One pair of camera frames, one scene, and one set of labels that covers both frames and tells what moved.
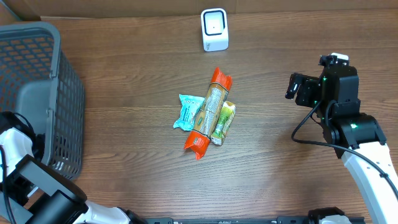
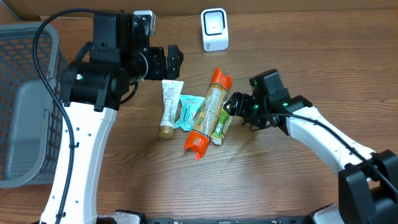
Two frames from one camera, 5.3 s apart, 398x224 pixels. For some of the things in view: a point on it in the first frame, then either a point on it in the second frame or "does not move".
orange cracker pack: (208, 114) does not move
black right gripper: (307, 85) -> (242, 102)
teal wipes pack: (189, 106) does not move
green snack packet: (227, 112) does not move
